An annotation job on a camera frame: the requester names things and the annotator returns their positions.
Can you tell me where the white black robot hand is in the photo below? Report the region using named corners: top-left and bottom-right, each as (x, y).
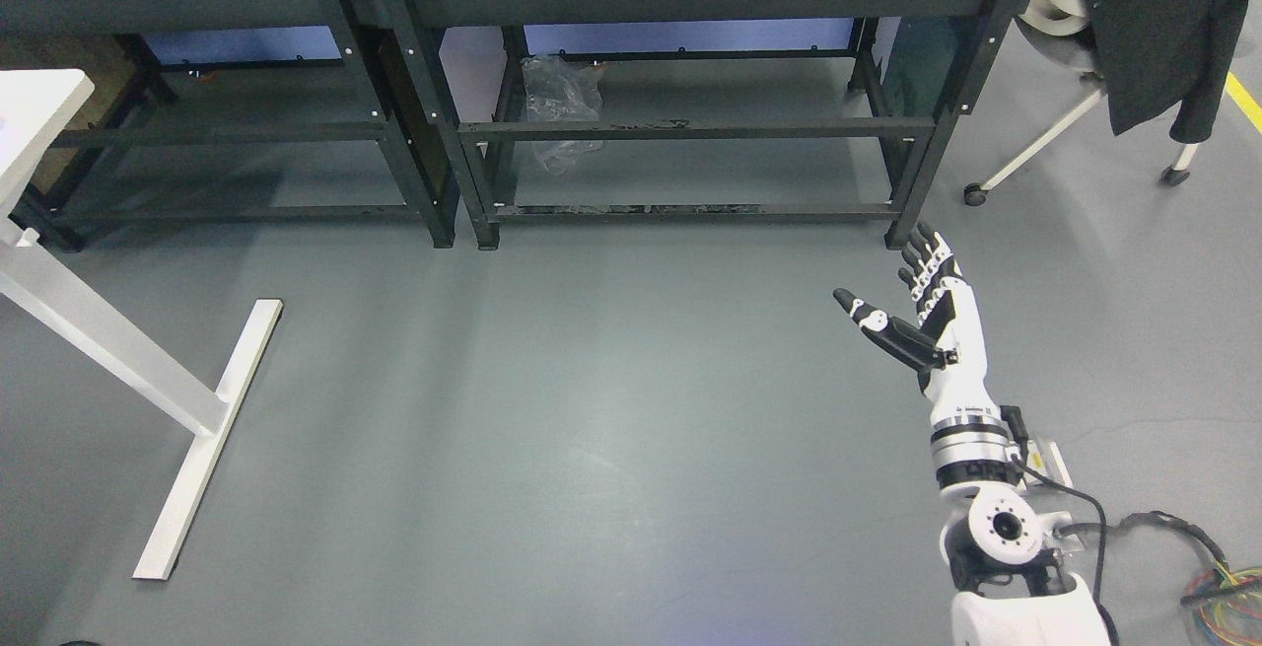
top-left (833, 222), bottom-right (998, 424)

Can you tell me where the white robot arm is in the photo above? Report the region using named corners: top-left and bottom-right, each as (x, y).
top-left (930, 406), bottom-right (1119, 645)

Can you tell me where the black metal shelf right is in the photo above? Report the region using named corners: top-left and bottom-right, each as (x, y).
top-left (375, 0), bottom-right (1021, 251)

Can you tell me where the black metal shelf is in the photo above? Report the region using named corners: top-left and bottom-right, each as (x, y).
top-left (375, 0), bottom-right (1021, 251)
top-left (3, 0), bottom-right (458, 251)

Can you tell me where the black metal shelf left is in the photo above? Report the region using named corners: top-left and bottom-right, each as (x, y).
top-left (3, 0), bottom-right (458, 251)

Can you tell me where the office chair with black jacket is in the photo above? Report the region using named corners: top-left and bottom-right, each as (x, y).
top-left (960, 0), bottom-right (1249, 206)

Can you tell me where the clear plastic bag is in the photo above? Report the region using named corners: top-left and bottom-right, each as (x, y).
top-left (520, 54), bottom-right (604, 175)

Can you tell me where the white table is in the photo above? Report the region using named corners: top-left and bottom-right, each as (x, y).
top-left (1, 69), bottom-right (284, 580)

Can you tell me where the coloured cable bundle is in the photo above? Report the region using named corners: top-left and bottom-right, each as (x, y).
top-left (1181, 567), bottom-right (1262, 646)

